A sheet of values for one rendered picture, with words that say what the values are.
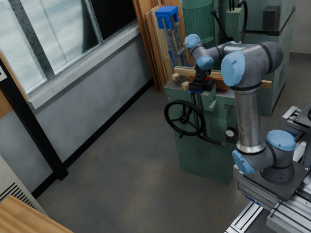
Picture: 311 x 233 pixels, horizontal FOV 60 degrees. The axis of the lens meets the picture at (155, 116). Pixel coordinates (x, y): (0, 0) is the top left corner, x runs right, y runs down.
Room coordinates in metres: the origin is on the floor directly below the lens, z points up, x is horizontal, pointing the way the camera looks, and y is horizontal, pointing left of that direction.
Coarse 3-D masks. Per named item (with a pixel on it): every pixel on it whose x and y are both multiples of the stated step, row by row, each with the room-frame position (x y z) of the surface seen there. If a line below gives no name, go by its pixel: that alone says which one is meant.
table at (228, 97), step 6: (180, 78) 1.68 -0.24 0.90; (186, 78) 1.66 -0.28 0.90; (168, 84) 1.63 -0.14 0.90; (174, 84) 1.62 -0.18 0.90; (180, 84) 1.60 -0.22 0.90; (168, 90) 1.59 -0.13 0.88; (174, 90) 1.56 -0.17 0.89; (180, 90) 1.53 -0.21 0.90; (216, 90) 1.43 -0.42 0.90; (222, 90) 1.41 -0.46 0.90; (228, 90) 1.40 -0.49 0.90; (258, 90) 1.39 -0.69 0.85; (180, 96) 1.53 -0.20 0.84; (186, 96) 1.51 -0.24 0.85; (216, 96) 1.37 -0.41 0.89; (222, 96) 1.35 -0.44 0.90; (228, 96) 1.34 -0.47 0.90; (234, 96) 1.32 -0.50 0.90; (216, 102) 1.36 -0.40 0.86; (222, 102) 1.35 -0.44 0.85; (228, 102) 1.33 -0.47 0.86; (234, 102) 1.30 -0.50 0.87; (198, 108) 1.35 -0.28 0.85; (204, 108) 1.33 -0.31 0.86; (210, 108) 1.30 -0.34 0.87
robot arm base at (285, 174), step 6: (270, 168) 0.75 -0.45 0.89; (276, 168) 0.73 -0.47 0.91; (282, 168) 0.72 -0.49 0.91; (288, 168) 0.72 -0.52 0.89; (264, 174) 0.76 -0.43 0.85; (270, 174) 0.74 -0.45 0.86; (276, 174) 0.72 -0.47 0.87; (282, 174) 0.72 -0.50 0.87; (288, 174) 0.71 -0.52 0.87; (270, 180) 0.73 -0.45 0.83; (276, 180) 0.71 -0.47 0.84; (282, 180) 0.71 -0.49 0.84; (288, 180) 0.70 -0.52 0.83
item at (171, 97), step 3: (171, 96) 1.58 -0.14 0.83; (174, 96) 1.56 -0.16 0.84; (177, 96) 1.55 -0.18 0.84; (171, 99) 1.58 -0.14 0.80; (174, 99) 1.57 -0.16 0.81; (180, 99) 1.54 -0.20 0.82; (183, 99) 1.52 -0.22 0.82; (186, 99) 1.51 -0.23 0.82; (216, 105) 1.38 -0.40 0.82; (219, 105) 1.36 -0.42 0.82; (222, 105) 1.35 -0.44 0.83; (222, 108) 1.35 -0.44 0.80
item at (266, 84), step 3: (189, 72) 1.66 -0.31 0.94; (192, 72) 1.66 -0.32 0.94; (219, 75) 1.53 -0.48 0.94; (264, 81) 1.35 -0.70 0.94; (267, 81) 1.34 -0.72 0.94; (270, 81) 1.33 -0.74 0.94; (261, 84) 1.35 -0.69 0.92; (264, 84) 1.34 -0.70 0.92; (267, 84) 1.33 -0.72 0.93; (270, 84) 1.32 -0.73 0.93; (267, 87) 1.33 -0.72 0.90; (270, 87) 1.32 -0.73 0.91
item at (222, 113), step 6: (168, 102) 1.60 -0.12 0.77; (174, 108) 1.57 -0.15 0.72; (180, 108) 1.54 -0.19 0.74; (186, 108) 1.52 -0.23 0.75; (216, 108) 1.38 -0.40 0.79; (228, 108) 1.36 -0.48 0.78; (204, 114) 1.43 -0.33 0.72; (210, 114) 1.41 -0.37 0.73; (216, 114) 1.38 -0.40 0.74; (222, 114) 1.35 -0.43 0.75; (228, 114) 1.36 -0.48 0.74
